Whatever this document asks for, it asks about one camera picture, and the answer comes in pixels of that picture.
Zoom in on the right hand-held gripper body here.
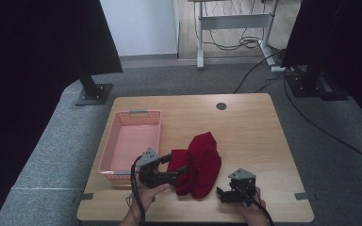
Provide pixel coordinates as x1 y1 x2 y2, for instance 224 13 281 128
227 168 258 205

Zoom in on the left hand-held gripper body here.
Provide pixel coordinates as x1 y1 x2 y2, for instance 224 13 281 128
135 147 177 189

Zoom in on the dark red cloth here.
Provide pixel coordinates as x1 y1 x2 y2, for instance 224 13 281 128
166 131 223 201

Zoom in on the pink plastic basket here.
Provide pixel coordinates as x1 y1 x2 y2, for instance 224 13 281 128
98 108 163 186

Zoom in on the person's left hand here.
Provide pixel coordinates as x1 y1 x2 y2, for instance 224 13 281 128
136 180 172 212

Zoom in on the person's right hand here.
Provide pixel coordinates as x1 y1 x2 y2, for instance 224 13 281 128
237 186 270 226

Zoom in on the black metal stand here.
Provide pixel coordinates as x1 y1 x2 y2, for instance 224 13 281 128
284 64 351 102
74 64 114 107

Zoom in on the black curtain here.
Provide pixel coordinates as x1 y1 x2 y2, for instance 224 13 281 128
0 0 124 226
280 0 362 133

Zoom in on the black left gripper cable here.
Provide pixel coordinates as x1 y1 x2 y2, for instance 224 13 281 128
129 154 147 226

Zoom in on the long black floor cable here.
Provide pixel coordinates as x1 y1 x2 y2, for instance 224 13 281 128
282 73 362 167

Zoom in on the short black floor cable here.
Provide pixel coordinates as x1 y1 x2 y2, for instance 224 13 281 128
233 51 285 94

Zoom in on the bundle of black cables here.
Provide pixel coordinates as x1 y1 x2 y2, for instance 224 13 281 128
201 0 267 52

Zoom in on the white desk frame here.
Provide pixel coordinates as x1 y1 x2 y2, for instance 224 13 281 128
187 0 280 71

